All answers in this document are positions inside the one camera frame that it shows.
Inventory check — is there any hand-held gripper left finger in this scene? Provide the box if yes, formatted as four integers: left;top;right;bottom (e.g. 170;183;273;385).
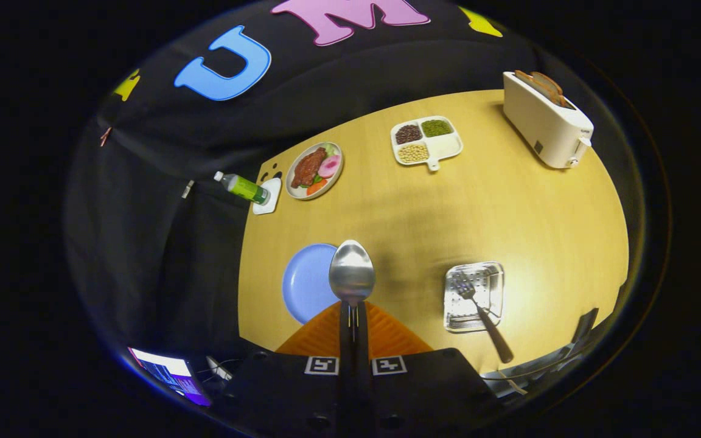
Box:
221;300;354;438

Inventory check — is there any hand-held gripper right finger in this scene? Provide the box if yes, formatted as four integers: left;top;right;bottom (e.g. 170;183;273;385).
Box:
357;300;500;438

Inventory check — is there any metal spoon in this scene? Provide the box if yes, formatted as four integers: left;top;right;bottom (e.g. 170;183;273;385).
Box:
329;239;376;341

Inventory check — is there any metal fork with dark handle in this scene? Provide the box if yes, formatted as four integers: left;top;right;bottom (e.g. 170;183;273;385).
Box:
453;274;515;364

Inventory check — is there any blue plate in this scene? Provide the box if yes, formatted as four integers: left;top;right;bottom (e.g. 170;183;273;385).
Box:
282;243;342;325

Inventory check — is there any white power strip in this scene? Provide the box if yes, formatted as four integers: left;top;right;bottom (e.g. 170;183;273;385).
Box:
206;356;234;382

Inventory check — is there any white square coaster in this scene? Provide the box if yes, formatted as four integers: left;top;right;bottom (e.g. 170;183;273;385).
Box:
252;178;282;215

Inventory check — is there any laptop screen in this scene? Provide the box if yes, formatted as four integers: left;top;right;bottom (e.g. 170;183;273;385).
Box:
128;347;212;407

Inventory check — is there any plate of toy food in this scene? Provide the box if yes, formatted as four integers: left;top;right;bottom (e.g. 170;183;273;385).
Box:
285;142;344;201

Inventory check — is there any green drink bottle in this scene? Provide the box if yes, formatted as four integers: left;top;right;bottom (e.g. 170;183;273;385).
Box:
214;171;271;206

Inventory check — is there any white divided tray of beans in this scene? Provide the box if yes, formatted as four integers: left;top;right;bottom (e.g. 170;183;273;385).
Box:
390;116;464;172

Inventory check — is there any white toaster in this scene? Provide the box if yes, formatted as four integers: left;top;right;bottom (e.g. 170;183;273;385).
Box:
503;71;595;170

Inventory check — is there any brown bread slice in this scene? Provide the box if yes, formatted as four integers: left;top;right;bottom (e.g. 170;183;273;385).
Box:
514;69;555;101
532;71;574;109

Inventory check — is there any metal wire cutlery basket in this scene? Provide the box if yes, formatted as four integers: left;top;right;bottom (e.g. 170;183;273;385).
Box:
444;262;505;333

